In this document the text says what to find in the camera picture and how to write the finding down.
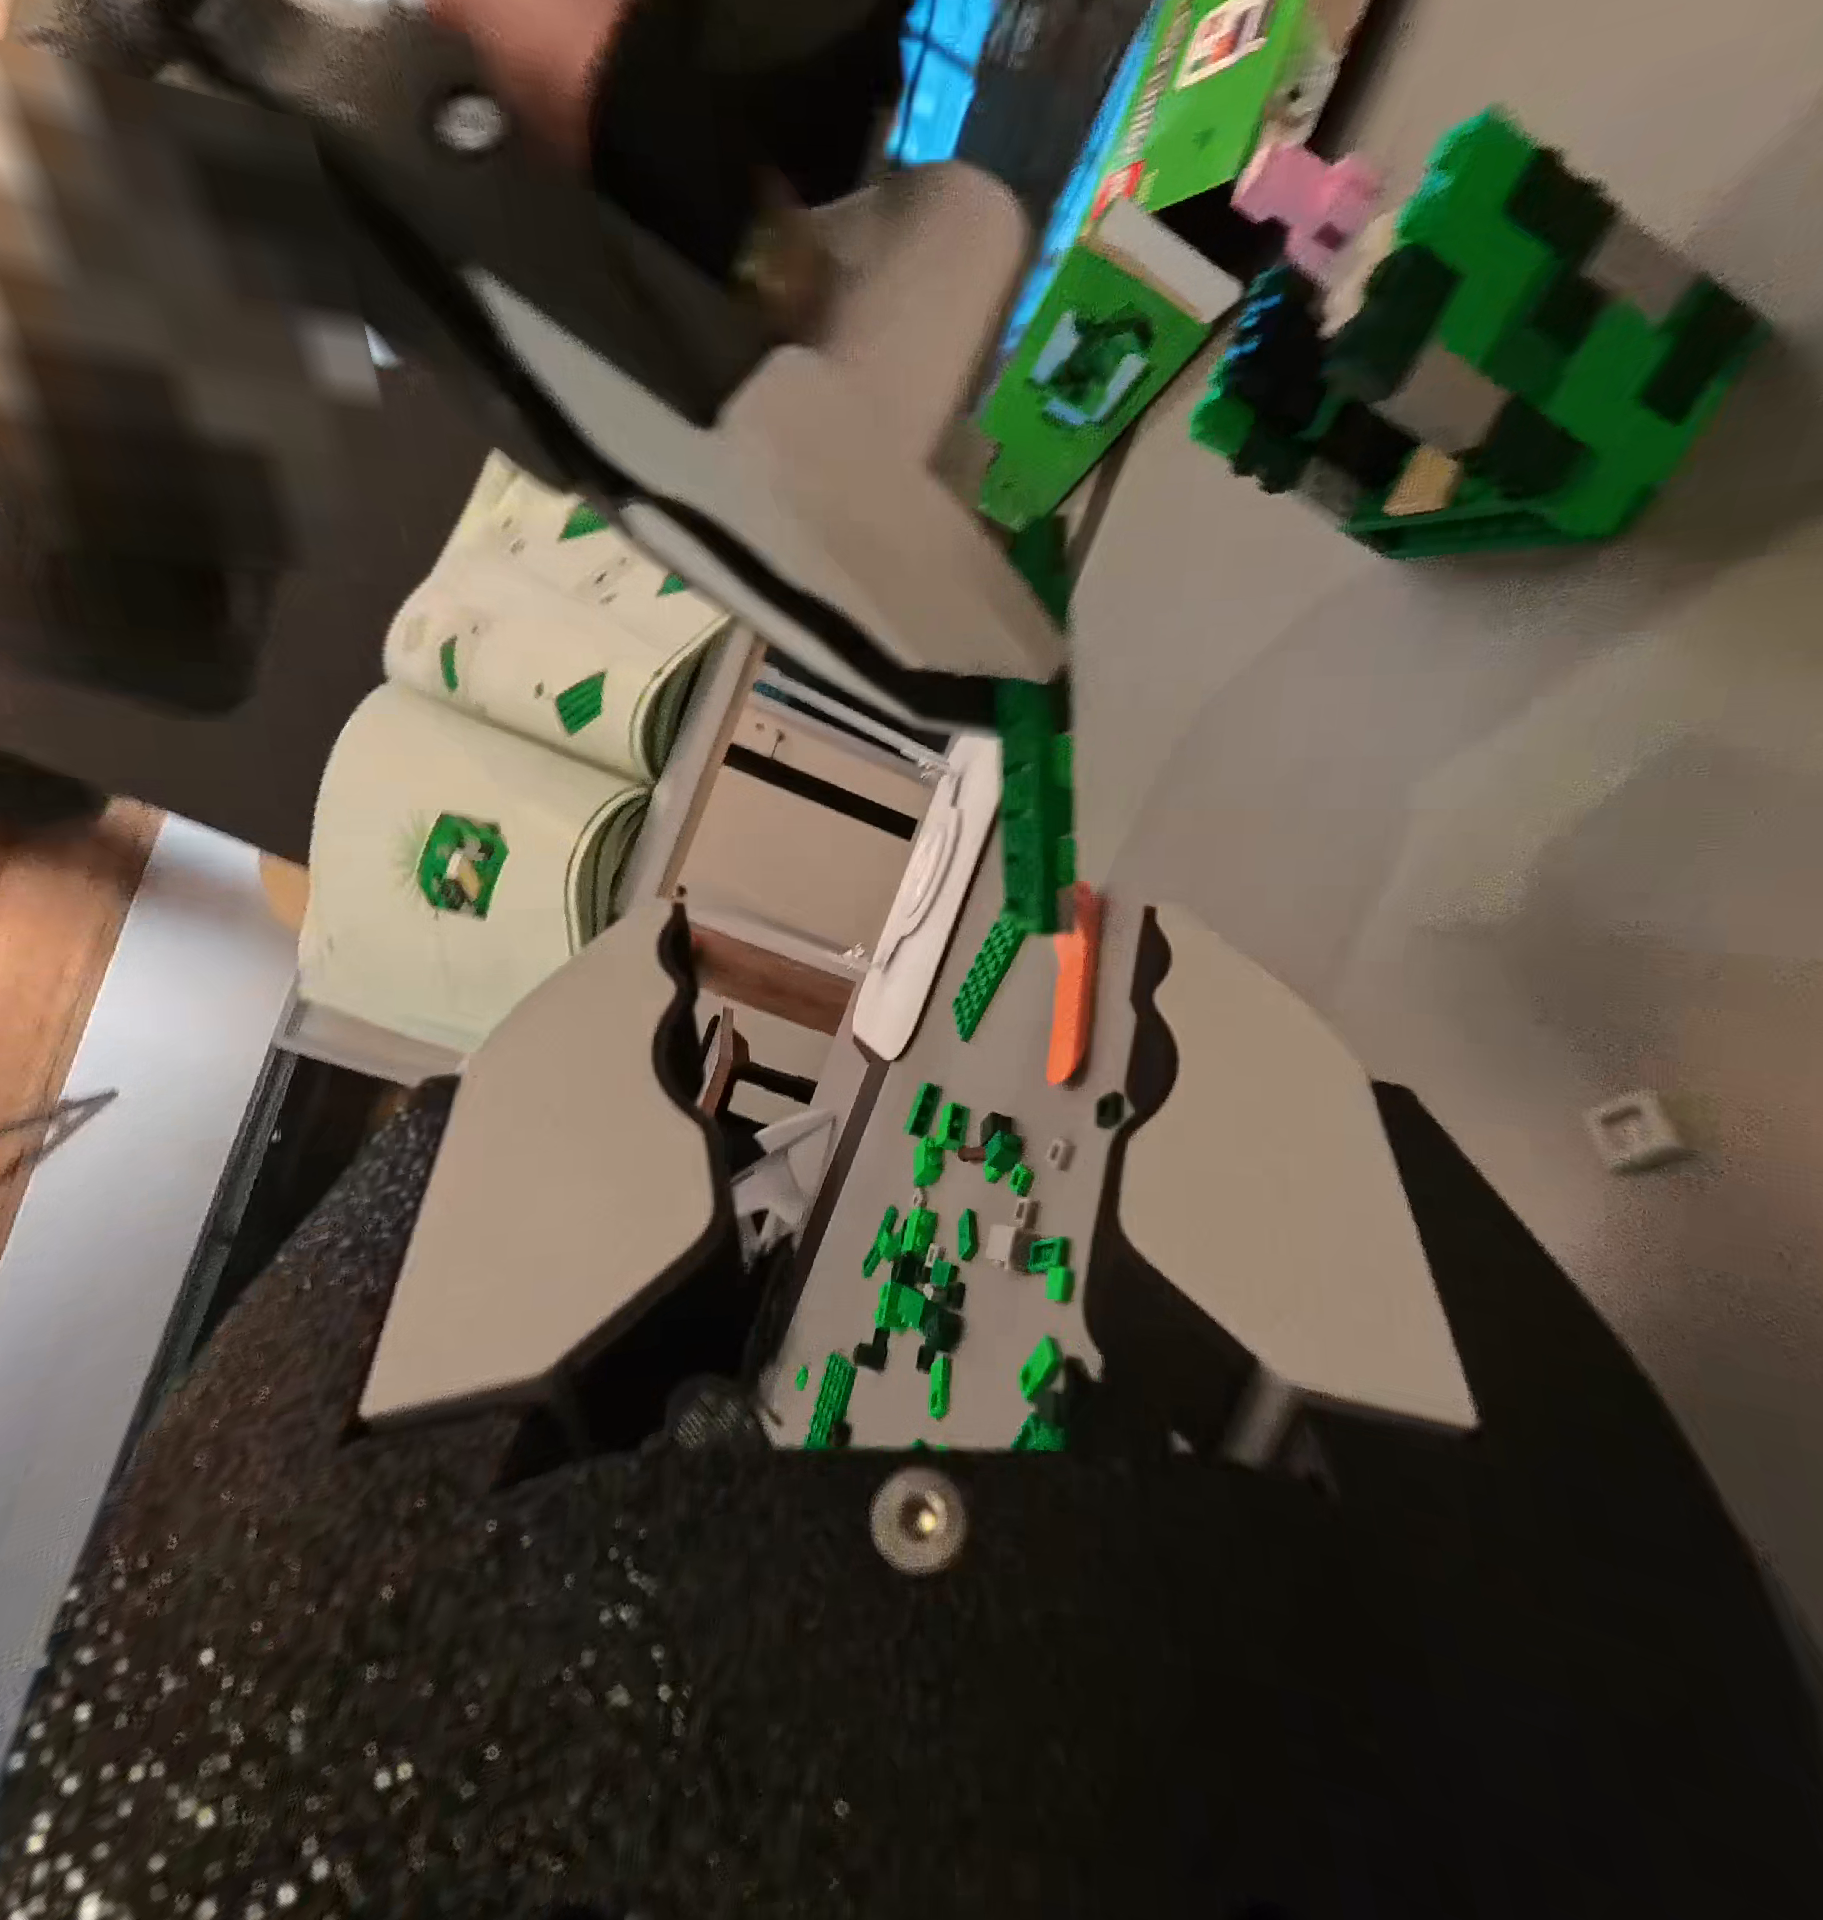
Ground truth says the neighbouring wooden desk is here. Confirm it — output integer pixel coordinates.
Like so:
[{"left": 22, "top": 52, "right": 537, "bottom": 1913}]
[{"left": 655, "top": 630, "right": 962, "bottom": 1082}]

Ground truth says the white table mat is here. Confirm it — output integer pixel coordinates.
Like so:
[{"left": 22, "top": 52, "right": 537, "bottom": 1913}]
[{"left": 850, "top": 730, "right": 1007, "bottom": 1063}]

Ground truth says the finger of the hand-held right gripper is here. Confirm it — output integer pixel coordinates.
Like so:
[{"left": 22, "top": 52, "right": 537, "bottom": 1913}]
[
  {"left": 653, "top": 170, "right": 1074, "bottom": 680},
  {"left": 609, "top": 500, "right": 1007, "bottom": 724}
]

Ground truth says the lego instruction booklet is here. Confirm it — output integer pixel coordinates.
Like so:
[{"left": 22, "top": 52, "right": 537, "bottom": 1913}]
[{"left": 300, "top": 450, "right": 738, "bottom": 1053}]

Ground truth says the pink lego pig figure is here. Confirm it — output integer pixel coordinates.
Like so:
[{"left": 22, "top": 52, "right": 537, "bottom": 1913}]
[{"left": 1230, "top": 140, "right": 1389, "bottom": 283}]

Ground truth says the person's right hand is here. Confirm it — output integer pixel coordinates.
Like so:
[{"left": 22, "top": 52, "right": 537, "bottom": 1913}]
[{"left": 430, "top": 0, "right": 628, "bottom": 99}]

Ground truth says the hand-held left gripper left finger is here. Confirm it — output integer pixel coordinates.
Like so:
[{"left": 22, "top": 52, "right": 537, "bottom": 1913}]
[{"left": 356, "top": 898, "right": 747, "bottom": 1444}]

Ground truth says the orange brick separator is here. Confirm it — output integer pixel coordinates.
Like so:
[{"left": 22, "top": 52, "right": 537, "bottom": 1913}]
[{"left": 1044, "top": 880, "right": 1106, "bottom": 1088}]

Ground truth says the pile of small green bricks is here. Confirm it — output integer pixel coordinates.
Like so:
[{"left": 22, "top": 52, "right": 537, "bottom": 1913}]
[{"left": 788, "top": 1078, "right": 1118, "bottom": 1454}]

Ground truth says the green lego set box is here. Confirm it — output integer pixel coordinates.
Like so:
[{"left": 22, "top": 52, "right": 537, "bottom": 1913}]
[{"left": 974, "top": 0, "right": 1312, "bottom": 530}]

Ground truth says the green lego creeper figure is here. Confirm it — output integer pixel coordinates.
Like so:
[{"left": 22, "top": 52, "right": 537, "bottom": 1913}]
[{"left": 1189, "top": 104, "right": 1779, "bottom": 559}]

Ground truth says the small grey lego tile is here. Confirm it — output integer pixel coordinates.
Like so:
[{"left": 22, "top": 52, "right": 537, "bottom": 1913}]
[{"left": 1583, "top": 1091, "right": 1697, "bottom": 1174}]

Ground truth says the white booklet stand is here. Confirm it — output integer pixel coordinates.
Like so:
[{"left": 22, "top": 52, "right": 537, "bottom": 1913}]
[{"left": 874, "top": 771, "right": 995, "bottom": 984}]

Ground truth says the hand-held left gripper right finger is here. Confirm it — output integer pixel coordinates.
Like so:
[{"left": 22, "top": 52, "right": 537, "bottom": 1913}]
[{"left": 1084, "top": 903, "right": 1483, "bottom": 1469}]

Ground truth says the long green lego plate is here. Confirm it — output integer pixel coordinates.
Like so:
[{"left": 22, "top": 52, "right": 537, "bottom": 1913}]
[{"left": 952, "top": 911, "right": 1031, "bottom": 1044}]

